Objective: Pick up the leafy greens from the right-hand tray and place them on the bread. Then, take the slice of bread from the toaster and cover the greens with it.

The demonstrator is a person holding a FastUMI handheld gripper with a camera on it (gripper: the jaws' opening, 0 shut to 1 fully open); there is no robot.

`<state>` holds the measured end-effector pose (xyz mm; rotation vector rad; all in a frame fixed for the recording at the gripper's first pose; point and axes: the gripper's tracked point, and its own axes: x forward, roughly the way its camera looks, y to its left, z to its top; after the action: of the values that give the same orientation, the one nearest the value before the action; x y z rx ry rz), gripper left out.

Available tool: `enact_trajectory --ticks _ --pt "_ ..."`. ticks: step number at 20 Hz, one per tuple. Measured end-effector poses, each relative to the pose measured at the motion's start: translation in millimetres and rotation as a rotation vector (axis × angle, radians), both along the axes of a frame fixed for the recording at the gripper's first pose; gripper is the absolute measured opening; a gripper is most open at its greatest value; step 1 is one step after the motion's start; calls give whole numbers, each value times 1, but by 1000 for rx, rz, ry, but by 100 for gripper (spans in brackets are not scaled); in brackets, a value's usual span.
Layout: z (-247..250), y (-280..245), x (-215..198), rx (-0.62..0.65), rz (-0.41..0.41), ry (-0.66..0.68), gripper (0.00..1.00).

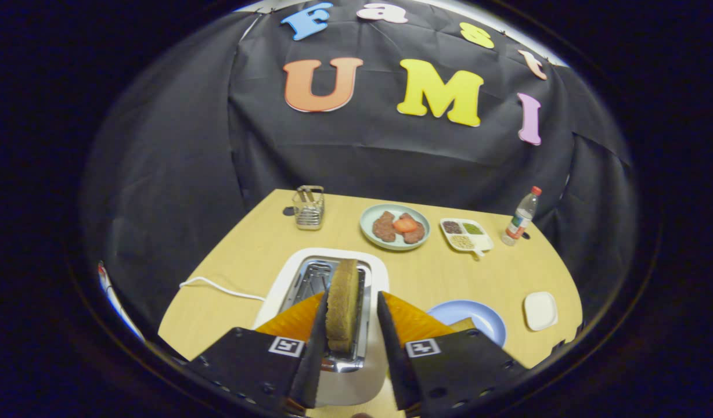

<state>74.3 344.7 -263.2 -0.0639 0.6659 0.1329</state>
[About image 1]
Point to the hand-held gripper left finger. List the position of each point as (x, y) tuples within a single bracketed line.
[(316, 360)]

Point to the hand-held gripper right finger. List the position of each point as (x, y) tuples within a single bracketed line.
[(394, 360)]

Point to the toasted bread slice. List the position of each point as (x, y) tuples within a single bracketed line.
[(342, 302)]

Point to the white toaster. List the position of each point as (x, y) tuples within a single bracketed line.
[(348, 389)]

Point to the blue round plate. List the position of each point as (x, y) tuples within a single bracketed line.
[(478, 316)]

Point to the brown meat patty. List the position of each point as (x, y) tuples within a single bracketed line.
[(384, 227), (416, 233)]

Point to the red tomato slice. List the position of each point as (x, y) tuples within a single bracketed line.
[(405, 224)]

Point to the white divided seed tray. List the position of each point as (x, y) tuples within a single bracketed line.
[(481, 242)]

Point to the pale green round plate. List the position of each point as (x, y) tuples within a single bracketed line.
[(400, 210)]

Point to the white square plate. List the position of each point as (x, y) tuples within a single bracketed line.
[(540, 310)]

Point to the clear red-capped water bottle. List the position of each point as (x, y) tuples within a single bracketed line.
[(520, 219)]

